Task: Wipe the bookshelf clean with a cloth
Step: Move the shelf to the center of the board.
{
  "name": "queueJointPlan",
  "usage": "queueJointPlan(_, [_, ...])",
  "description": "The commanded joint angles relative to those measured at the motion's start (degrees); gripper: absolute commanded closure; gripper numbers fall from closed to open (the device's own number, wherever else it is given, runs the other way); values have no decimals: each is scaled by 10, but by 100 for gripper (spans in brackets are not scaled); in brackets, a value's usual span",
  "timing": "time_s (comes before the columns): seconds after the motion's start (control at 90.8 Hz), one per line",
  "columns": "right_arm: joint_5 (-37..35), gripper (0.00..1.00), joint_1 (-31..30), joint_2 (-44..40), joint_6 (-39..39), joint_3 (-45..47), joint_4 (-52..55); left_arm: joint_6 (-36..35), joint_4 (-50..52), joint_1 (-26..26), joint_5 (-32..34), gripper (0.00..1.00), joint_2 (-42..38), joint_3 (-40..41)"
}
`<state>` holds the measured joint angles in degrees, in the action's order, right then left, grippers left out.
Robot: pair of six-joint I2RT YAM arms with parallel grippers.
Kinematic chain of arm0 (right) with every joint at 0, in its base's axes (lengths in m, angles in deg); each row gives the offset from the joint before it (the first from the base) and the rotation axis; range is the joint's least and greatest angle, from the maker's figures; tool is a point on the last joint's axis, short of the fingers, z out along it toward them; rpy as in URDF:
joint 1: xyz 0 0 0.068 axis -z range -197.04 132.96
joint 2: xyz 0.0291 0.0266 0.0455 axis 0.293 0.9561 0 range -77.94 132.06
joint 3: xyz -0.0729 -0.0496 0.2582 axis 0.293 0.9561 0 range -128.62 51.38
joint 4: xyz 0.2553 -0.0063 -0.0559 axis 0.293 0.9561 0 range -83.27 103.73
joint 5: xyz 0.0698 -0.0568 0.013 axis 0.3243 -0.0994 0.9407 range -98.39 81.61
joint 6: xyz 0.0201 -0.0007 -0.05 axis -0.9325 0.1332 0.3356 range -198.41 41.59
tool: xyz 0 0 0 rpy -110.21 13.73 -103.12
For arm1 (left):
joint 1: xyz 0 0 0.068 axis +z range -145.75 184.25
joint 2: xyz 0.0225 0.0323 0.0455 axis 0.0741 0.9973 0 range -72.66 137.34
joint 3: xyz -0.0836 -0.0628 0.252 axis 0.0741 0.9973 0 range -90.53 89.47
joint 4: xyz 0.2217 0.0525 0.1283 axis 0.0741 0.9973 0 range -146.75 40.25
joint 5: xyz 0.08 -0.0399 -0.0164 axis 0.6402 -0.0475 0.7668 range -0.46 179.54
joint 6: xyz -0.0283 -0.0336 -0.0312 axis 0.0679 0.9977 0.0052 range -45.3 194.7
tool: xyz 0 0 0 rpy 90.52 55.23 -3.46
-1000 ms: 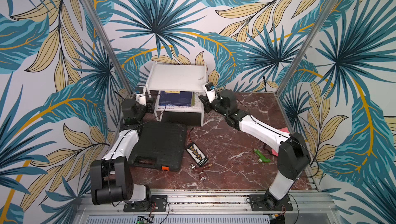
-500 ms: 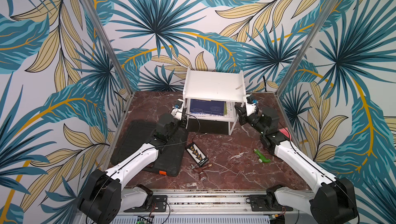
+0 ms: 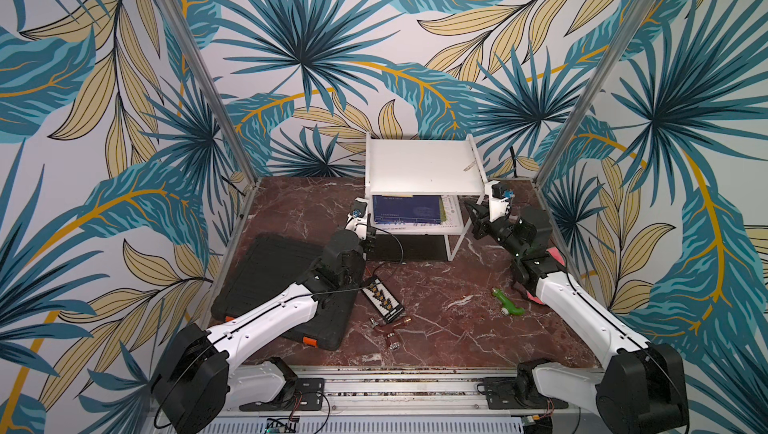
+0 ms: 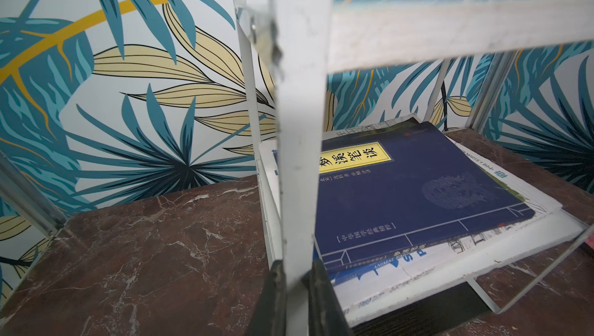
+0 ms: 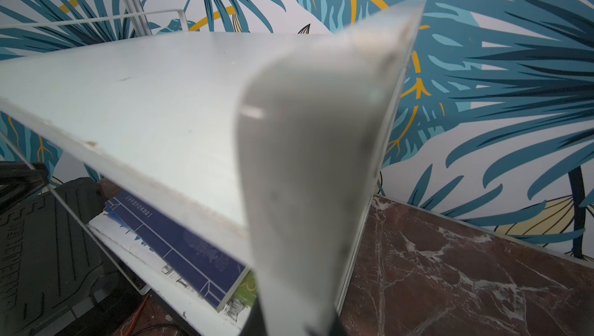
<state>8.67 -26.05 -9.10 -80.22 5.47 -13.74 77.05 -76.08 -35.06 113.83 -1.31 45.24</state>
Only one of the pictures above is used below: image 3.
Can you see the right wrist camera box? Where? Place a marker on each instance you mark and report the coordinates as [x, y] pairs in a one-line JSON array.
[[499, 200]]

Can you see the white two-tier bookshelf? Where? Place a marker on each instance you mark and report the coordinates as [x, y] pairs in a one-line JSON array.
[[406, 167]]

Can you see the aluminium front rail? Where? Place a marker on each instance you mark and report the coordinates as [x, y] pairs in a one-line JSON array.
[[432, 391]]

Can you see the black plastic tool case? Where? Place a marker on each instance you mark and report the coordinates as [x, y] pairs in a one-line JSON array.
[[274, 262]]

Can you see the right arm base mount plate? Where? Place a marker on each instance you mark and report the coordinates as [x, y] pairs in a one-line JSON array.
[[509, 393]]

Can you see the red-brown small tool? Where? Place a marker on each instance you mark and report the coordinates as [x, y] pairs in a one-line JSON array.
[[390, 333]]

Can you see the aluminium corner post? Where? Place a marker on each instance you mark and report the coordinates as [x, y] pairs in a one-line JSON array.
[[189, 49], [625, 32]]

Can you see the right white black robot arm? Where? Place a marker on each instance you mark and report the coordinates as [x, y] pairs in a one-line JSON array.
[[638, 386]]

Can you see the left aluminium corner post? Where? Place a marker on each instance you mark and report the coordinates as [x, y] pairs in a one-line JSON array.
[[189, 49]]

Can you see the black screwdriver bit holder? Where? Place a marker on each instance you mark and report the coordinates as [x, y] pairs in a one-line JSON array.
[[382, 299]]

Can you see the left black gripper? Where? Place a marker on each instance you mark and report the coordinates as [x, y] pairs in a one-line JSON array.
[[371, 239]]

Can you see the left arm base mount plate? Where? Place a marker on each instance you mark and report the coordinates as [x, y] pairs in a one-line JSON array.
[[302, 394]]

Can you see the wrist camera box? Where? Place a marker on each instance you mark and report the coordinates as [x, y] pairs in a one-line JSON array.
[[499, 200], [358, 218]]

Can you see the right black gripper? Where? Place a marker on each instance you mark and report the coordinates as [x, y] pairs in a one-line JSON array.
[[480, 218]]

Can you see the right aluminium corner post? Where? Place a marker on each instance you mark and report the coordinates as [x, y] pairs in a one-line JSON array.
[[625, 32]]

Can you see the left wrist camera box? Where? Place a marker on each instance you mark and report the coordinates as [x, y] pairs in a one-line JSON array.
[[358, 218]]

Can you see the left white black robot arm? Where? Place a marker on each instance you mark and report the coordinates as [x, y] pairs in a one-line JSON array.
[[198, 375]]

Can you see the pink fluffy cloth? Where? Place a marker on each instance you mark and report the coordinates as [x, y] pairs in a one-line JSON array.
[[539, 268]]

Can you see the dark blue book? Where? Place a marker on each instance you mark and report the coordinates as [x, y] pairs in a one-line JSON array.
[[419, 209]]

